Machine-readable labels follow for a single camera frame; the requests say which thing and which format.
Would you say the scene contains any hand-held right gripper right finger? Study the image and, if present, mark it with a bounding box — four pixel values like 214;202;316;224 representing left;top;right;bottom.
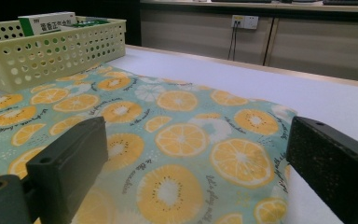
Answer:
285;116;358;224

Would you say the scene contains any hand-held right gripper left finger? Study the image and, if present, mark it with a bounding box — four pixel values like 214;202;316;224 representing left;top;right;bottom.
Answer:
25;116;109;224

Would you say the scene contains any long white green medicine box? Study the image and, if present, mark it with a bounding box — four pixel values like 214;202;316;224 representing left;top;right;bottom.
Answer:
18;11;77;37

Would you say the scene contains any pale yellow perforated basket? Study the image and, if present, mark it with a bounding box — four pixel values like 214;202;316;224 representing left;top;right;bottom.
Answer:
0;16;128;93

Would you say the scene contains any black power cable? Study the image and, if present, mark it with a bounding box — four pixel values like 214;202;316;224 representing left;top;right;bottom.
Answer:
227;21;237;61
232;23;240;62

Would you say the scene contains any white wall socket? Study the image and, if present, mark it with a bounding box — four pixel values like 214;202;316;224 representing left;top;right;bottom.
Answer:
230;14;259;31

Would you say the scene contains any orange slice print cloth bag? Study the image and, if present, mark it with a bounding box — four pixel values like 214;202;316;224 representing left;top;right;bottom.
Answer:
0;63;299;224

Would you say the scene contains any square green medicine box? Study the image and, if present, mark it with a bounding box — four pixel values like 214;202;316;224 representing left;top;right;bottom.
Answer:
71;18;110;29

